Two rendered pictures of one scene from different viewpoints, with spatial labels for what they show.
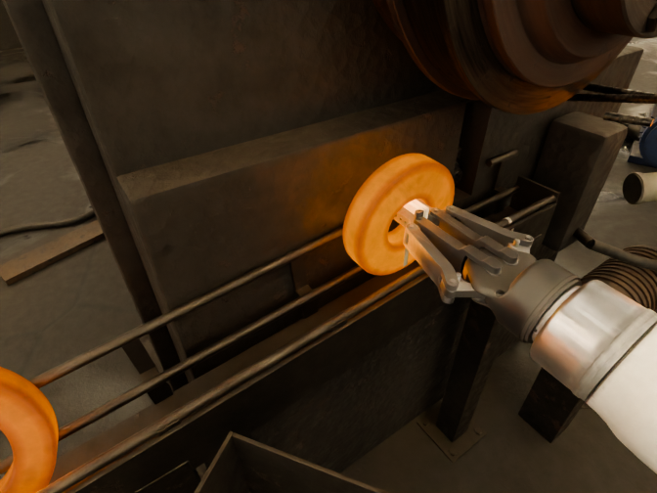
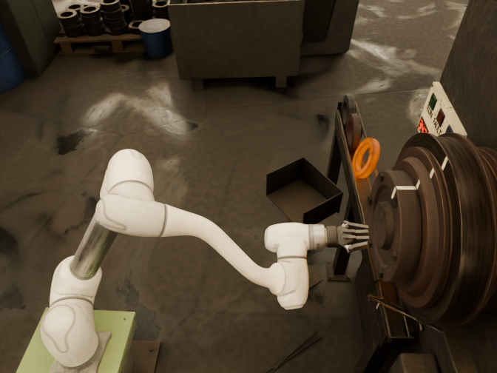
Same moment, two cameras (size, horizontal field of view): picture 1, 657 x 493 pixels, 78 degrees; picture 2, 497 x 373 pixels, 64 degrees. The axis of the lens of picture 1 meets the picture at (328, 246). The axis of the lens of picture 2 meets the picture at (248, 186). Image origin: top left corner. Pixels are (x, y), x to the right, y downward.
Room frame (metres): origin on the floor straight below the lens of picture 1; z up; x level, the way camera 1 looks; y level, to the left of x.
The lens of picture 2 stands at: (0.54, -1.01, 1.92)
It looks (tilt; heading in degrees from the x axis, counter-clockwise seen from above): 47 degrees down; 128
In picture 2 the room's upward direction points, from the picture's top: 2 degrees counter-clockwise
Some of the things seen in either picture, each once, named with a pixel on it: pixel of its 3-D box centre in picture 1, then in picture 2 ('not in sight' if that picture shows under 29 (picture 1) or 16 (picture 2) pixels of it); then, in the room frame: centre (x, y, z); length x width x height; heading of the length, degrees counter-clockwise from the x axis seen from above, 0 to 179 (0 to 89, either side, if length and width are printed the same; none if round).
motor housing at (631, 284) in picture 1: (587, 351); not in sight; (0.60, -0.61, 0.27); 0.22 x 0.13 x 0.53; 124
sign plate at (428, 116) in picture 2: not in sight; (438, 130); (0.43, 0.09, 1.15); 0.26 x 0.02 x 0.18; 124
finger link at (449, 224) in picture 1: (467, 242); (359, 239); (0.35, -0.15, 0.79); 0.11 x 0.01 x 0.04; 33
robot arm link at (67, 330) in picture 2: not in sight; (68, 330); (-0.37, -0.93, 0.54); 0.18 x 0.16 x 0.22; 139
